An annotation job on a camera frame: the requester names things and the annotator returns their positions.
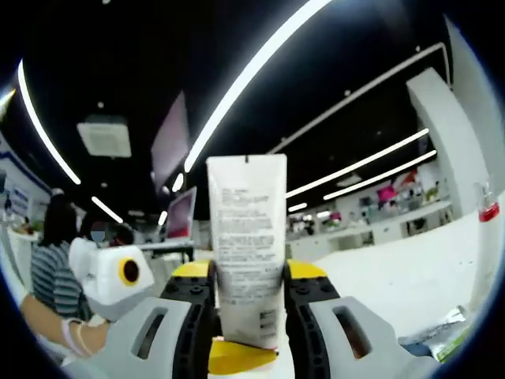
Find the monitor with purple screen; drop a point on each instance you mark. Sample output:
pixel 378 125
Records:
pixel 181 215

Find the ceiling air conditioner unit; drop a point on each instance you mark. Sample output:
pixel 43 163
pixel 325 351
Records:
pixel 103 136

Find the green skincare sachet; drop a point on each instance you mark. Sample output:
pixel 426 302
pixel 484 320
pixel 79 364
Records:
pixel 450 343

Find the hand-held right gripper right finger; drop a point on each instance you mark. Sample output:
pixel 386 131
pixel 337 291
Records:
pixel 315 316

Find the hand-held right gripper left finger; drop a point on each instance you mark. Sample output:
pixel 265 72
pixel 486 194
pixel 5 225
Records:
pixel 185 316

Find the long ceiling light strip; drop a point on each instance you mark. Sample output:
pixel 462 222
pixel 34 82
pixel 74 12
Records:
pixel 236 83

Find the large hanging screen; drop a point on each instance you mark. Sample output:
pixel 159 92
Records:
pixel 171 142

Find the tall white skincare tube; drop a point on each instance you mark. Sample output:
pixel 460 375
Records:
pixel 246 221

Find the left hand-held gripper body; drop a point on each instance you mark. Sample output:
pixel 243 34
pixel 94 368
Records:
pixel 106 284

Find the white background counter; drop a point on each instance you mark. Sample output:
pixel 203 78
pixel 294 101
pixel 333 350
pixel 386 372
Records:
pixel 394 231

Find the person's left hand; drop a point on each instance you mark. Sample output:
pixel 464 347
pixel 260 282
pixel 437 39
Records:
pixel 96 335

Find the pale pink wristband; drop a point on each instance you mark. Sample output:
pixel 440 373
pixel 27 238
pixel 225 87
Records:
pixel 71 333

